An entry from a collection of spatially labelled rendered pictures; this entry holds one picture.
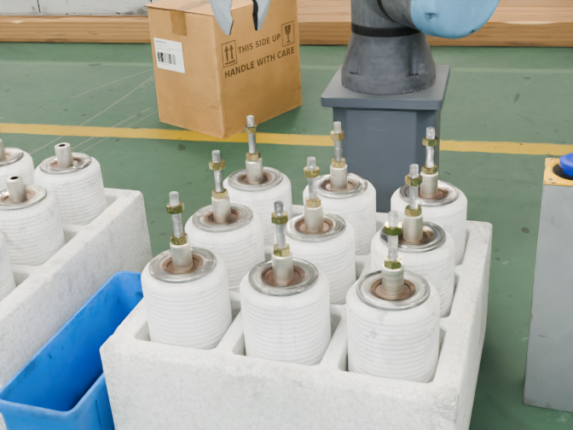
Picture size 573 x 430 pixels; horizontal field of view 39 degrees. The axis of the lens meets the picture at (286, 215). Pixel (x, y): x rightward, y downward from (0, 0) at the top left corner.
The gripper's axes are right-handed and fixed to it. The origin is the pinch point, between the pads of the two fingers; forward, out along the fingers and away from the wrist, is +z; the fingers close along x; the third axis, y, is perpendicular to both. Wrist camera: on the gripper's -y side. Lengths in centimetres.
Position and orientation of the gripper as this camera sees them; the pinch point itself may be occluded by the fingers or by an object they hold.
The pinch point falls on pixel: (244, 23)
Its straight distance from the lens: 101.6
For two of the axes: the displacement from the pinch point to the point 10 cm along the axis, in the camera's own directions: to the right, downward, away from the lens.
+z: 0.6, 8.9, 4.5
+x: -9.1, 2.3, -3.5
